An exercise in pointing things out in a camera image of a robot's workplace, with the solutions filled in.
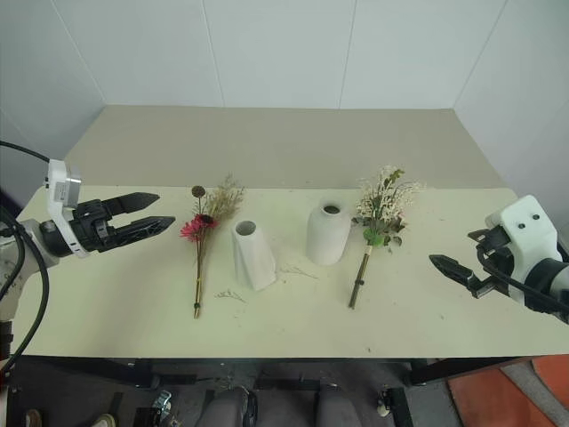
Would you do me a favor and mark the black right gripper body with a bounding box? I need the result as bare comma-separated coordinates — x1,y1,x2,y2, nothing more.
470,239,513,300

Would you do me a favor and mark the black table frame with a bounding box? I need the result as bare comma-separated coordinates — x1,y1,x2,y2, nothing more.
11,355,537,388

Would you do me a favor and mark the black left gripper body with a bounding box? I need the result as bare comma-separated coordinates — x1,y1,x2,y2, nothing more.
69,199,120,255

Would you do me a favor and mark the small dried twig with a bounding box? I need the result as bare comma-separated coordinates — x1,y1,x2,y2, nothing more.
214,288,248,305
278,263,320,282

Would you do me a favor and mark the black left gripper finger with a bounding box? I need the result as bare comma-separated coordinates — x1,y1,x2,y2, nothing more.
110,215,177,248
102,191,161,217

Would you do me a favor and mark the white twisted vase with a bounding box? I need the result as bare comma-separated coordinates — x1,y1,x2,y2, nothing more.
231,219,278,293

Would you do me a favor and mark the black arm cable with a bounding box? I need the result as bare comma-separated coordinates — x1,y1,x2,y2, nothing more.
0,141,51,383
475,246,569,322

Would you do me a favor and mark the white and green flower bouquet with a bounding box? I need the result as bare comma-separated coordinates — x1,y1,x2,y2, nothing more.
347,165,429,310

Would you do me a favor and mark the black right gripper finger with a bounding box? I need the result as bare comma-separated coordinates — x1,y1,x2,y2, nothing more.
428,254,477,290
466,227,506,250

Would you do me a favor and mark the orange floor mat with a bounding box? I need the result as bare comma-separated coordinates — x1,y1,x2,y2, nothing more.
445,355,569,427

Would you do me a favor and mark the white round vase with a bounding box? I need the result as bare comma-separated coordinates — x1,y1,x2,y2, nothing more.
306,199,351,268

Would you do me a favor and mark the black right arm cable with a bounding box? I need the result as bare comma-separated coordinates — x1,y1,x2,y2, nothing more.
475,246,569,322

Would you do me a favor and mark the red and brown flower bouquet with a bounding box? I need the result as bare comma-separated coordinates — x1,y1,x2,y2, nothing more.
179,173,246,321

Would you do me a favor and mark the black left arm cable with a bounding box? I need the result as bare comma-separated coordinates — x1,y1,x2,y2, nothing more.
0,141,51,383

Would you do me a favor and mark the caster wheel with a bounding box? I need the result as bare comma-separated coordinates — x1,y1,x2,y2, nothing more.
375,387,394,418
152,390,173,414

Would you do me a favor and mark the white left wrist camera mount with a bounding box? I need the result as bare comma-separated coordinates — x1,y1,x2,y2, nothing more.
44,158,90,260

